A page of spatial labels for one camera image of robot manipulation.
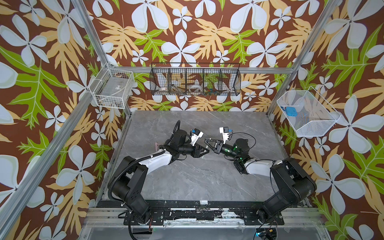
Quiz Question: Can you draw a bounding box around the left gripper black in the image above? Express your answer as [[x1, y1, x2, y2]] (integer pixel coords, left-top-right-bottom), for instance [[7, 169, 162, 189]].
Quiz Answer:
[[178, 141, 210, 159]]

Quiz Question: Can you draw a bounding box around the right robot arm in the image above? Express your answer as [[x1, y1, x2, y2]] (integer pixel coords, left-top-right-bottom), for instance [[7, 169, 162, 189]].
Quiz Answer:
[[205, 139, 317, 223]]

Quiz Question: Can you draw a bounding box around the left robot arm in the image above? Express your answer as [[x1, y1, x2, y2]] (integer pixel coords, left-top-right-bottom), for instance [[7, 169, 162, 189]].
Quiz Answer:
[[108, 129, 209, 224]]

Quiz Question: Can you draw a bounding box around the blue object in basket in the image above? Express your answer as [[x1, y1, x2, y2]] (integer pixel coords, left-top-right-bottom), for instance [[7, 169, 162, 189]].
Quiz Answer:
[[285, 107, 298, 117]]

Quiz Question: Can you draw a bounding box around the white mesh basket right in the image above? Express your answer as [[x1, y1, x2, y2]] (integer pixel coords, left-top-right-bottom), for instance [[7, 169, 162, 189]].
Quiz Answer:
[[277, 87, 342, 138]]

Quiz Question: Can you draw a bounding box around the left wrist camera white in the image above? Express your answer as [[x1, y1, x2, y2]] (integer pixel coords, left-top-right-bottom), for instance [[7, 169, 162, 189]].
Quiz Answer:
[[190, 129, 204, 146]]

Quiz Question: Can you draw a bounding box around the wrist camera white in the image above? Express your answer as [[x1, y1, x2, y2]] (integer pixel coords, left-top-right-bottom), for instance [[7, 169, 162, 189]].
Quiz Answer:
[[190, 129, 204, 146], [219, 127, 233, 144]]

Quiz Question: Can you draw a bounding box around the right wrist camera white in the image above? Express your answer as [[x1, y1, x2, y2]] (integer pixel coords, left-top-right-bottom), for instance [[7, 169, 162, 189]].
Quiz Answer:
[[219, 127, 233, 144]]

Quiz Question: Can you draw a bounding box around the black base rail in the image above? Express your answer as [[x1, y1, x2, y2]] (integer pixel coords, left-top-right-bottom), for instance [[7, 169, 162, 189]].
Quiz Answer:
[[125, 199, 285, 226]]

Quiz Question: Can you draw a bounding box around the black wire basket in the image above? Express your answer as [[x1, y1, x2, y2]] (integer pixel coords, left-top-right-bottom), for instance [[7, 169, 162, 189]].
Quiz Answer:
[[149, 63, 242, 96]]

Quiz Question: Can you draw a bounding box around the white wire basket left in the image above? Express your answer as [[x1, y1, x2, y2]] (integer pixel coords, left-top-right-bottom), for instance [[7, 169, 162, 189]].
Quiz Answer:
[[90, 65, 136, 109]]

